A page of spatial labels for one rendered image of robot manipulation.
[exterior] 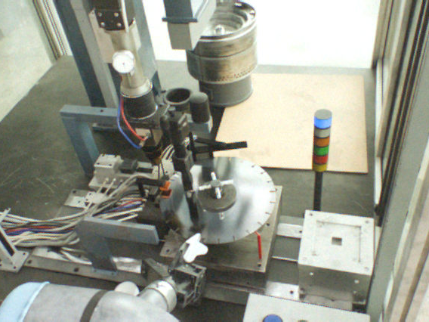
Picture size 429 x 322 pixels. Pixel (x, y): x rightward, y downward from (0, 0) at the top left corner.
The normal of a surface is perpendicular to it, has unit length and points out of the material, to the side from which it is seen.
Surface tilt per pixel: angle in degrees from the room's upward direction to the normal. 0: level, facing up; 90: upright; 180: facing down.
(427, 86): 90
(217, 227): 0
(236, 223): 0
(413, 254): 90
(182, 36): 90
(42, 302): 8
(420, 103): 90
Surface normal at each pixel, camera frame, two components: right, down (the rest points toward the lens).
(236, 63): 0.39, 0.59
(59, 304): -0.07, -0.82
